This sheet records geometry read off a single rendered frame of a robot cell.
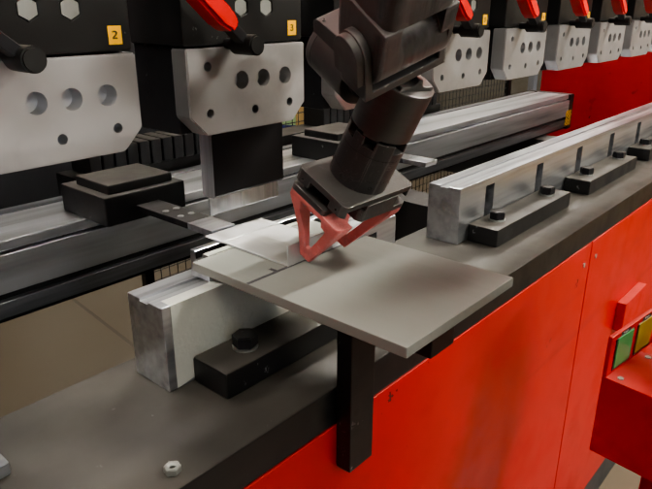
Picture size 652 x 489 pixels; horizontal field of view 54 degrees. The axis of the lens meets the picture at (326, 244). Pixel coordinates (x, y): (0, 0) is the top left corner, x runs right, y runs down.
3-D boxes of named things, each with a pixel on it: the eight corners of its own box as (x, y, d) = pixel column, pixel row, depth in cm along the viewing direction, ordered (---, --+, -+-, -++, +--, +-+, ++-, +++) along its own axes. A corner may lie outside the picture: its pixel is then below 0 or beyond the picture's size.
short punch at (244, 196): (216, 217, 67) (211, 126, 64) (204, 213, 69) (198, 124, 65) (283, 197, 74) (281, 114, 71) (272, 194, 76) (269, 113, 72)
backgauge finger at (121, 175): (182, 258, 70) (179, 214, 69) (63, 211, 87) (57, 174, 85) (262, 230, 79) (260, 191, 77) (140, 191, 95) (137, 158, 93)
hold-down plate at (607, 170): (588, 195, 132) (590, 181, 131) (563, 190, 135) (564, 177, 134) (635, 169, 153) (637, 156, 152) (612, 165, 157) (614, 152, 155)
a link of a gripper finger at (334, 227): (268, 242, 65) (296, 168, 59) (316, 224, 70) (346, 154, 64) (311, 287, 62) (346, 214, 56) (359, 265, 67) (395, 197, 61)
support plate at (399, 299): (406, 359, 50) (407, 347, 49) (192, 271, 66) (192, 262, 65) (512, 286, 62) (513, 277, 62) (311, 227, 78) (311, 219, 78)
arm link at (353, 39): (357, 49, 46) (451, 4, 48) (276, -26, 52) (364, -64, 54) (360, 160, 56) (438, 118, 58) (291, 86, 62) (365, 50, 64)
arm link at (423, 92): (405, 87, 51) (452, 86, 54) (355, 42, 54) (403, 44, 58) (372, 157, 55) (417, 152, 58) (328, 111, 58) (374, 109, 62)
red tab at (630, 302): (621, 332, 145) (626, 304, 143) (611, 329, 146) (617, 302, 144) (641, 309, 156) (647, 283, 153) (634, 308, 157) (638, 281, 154)
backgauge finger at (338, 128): (409, 179, 101) (411, 148, 100) (291, 155, 117) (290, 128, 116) (449, 166, 110) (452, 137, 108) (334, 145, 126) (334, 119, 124)
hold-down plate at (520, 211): (496, 247, 104) (498, 230, 103) (466, 241, 107) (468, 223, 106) (569, 206, 125) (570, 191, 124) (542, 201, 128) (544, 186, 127)
